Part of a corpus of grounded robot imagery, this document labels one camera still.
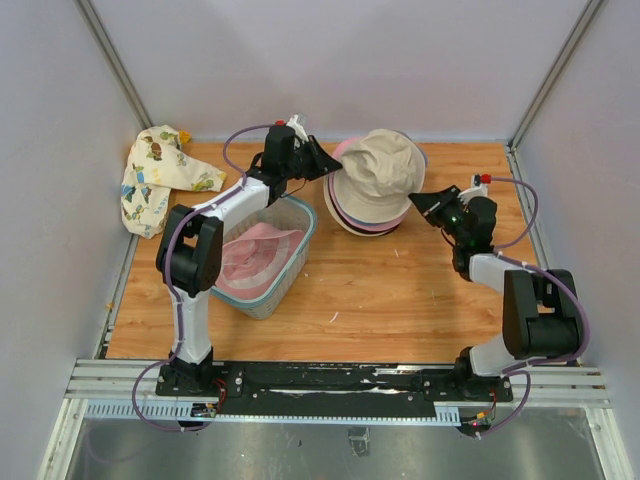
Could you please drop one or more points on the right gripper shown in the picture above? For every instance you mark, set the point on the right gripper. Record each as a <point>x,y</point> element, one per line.
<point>432,204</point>

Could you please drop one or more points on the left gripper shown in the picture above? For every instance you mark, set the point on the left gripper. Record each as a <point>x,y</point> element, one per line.
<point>323,163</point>

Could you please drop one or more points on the pink bucket hat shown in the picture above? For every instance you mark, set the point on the pink bucket hat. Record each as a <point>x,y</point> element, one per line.
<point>350,150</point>

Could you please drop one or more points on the beige bucket hat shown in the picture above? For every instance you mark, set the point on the beige bucket hat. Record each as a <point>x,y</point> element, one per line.
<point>327,197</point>

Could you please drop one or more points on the grey plastic laundry basket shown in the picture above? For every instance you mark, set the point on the grey plastic laundry basket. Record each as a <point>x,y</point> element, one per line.
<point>286,214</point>

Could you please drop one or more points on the khaki wide brim hat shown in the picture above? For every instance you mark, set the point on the khaki wide brim hat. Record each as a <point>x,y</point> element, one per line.
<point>380,175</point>

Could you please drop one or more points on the blue bucket hat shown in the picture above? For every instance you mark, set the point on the blue bucket hat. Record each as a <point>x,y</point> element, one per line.
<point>370,220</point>

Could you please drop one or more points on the light pink hat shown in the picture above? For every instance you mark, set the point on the light pink hat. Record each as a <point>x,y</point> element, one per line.
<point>252,262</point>

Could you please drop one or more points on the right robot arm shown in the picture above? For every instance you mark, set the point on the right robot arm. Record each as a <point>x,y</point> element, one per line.
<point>542,319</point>

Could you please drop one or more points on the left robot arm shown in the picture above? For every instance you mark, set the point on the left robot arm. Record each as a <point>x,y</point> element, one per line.
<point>190,255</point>

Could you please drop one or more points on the small yellow object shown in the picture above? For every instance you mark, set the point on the small yellow object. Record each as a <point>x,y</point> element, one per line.
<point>184,137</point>

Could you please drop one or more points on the cartoon print cloth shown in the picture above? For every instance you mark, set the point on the cartoon print cloth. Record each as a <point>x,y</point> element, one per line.
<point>156,166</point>

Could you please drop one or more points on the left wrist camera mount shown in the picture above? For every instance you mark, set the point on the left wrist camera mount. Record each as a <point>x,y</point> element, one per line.
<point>297,123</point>

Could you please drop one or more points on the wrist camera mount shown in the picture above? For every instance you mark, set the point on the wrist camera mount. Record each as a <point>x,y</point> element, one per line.
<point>479,187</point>
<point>297,123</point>

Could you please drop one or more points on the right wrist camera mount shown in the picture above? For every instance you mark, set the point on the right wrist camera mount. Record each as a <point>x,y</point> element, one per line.
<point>479,187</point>

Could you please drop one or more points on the grey cable duct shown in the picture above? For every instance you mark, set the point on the grey cable duct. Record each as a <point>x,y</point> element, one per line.
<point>199,412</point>

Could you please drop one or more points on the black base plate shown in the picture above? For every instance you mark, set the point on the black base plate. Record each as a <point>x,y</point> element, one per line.
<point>277,387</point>

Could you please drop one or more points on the aluminium frame rail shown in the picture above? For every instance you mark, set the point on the aluminium frame rail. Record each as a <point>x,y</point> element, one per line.
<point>563,383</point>

